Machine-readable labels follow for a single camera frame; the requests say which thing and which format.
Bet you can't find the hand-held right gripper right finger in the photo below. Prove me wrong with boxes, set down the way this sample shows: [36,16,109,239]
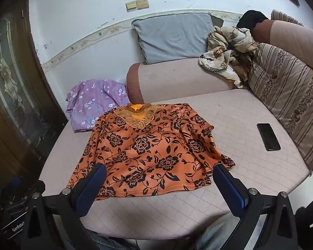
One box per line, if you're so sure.
[212,163,299,250]

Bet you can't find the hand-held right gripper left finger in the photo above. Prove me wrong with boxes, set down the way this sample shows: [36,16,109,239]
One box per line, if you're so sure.
[25,163,107,250]

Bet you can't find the orange floral blouse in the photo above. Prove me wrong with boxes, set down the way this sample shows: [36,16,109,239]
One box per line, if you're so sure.
[67,103,236,201]

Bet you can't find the pink quilted mattress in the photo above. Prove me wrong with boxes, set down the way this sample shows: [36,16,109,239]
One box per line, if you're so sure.
[39,89,312,240]

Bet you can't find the person's blue jeans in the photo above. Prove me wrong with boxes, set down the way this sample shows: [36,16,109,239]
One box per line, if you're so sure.
[85,212,241,250]

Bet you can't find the black smartphone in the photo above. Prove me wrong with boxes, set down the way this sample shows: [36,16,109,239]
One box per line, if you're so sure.
[256,122,281,152]

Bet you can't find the purple floral garment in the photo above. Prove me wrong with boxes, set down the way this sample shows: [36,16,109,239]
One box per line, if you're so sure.
[66,79,130,133]

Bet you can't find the large brown striped cushion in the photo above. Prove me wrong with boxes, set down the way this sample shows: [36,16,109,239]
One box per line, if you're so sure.
[247,42,313,172]

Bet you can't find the wooden door with stained glass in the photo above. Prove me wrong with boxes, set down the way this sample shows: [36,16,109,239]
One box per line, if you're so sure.
[0,0,69,188]

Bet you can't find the pink bolster cushion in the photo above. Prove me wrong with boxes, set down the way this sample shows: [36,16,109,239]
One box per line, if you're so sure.
[251,19,313,82]
[126,57,236,105]

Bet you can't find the cream brown floral blanket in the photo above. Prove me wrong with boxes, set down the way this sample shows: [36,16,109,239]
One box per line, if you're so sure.
[198,25,259,89]

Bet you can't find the grey pillow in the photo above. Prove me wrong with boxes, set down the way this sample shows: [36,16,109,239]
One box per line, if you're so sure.
[132,12,215,65]

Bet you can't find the black cloth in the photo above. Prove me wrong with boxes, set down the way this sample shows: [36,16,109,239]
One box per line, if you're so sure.
[236,10,271,31]

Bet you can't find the small brown striped cushion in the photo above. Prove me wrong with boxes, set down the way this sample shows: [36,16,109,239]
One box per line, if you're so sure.
[270,9,305,27]

